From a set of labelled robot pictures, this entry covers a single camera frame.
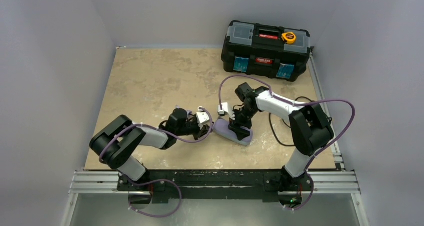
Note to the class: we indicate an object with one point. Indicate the yellow tape measure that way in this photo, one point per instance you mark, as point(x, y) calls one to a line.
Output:
point(289, 37)

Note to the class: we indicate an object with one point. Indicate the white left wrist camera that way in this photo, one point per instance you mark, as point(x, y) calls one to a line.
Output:
point(202, 116)

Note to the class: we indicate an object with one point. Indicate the aluminium frame rail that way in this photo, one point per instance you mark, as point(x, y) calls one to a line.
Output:
point(95, 201)

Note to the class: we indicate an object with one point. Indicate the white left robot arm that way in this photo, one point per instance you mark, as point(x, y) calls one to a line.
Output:
point(117, 142)

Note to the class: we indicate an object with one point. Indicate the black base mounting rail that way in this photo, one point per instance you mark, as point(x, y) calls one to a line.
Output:
point(266, 185)

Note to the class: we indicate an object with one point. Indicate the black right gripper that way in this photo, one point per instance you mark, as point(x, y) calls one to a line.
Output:
point(239, 125)

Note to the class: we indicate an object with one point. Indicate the black plastic toolbox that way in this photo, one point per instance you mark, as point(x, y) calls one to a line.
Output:
point(258, 49)

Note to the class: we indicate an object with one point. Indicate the lavender umbrella case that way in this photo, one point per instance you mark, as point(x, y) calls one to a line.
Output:
point(221, 128)

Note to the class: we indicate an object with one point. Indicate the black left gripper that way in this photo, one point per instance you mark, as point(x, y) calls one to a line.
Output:
point(200, 130)

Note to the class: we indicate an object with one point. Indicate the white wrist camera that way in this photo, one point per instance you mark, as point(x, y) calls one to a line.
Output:
point(202, 116)
point(225, 109)

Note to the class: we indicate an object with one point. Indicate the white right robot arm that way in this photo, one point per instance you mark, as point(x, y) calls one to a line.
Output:
point(310, 127)

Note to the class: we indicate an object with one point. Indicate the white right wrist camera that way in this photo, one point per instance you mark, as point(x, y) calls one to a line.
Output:
point(225, 109)

